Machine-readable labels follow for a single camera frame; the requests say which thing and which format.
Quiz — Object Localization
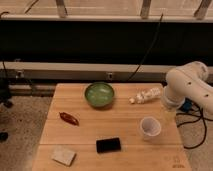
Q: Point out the green ceramic bowl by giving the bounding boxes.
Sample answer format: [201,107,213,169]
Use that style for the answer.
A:
[84,82,114,108]

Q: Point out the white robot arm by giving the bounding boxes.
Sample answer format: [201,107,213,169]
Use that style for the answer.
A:
[161,61,213,123]

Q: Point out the blue floor object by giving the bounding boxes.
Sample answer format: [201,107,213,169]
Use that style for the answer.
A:
[180,99,192,112]

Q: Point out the white paper cup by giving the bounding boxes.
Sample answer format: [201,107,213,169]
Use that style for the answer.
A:
[139,117,162,140]

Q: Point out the black smartphone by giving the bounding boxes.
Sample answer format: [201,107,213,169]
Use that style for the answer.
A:
[96,138,121,153]

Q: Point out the red chili pepper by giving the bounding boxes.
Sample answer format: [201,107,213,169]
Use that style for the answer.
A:
[60,112,79,126]

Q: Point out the beige sponge block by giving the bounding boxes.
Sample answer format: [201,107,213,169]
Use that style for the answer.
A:
[51,146,76,166]

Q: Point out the black chair base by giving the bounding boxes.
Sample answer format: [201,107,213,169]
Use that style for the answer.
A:
[0,62,13,142]

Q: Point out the black floor cables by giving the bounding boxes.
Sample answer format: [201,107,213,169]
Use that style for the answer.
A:
[175,101,213,150]

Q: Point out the black hanging cable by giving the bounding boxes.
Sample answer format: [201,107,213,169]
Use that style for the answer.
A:
[126,13,164,82]

